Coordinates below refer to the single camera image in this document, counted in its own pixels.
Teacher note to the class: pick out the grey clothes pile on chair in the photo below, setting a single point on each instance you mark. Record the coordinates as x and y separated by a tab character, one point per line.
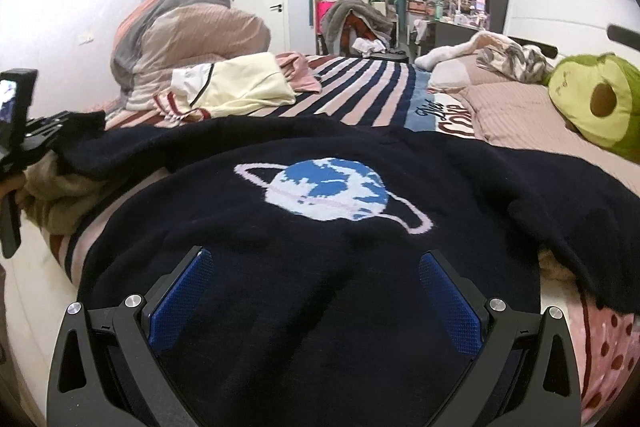
358	28

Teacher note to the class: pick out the green avocado plush toy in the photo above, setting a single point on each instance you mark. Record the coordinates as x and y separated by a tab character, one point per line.
599	96

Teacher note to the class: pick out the pink pillow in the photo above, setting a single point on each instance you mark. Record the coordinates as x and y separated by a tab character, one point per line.
507	113

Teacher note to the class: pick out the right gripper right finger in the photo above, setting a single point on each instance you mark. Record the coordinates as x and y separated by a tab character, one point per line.
523	370

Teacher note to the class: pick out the white bed headboard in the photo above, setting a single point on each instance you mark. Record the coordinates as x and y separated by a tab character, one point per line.
574	27

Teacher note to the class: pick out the rolled pink grey duvet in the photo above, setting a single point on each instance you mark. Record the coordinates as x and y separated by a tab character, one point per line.
162	35

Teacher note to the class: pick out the striped fleece blanket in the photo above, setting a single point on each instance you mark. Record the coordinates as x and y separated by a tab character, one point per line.
367	94

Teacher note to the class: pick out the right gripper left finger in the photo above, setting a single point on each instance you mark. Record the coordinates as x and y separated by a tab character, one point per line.
106	369

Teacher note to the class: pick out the beige knit garment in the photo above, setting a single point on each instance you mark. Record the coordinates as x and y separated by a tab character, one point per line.
57	202

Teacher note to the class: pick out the patterned crumpled cloth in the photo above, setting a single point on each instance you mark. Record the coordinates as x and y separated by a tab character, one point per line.
524	64

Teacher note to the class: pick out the navy planet sweater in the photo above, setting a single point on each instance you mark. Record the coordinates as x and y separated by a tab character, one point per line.
315	314

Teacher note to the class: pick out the cream yellow garment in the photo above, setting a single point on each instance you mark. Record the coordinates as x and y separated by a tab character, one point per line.
234	87

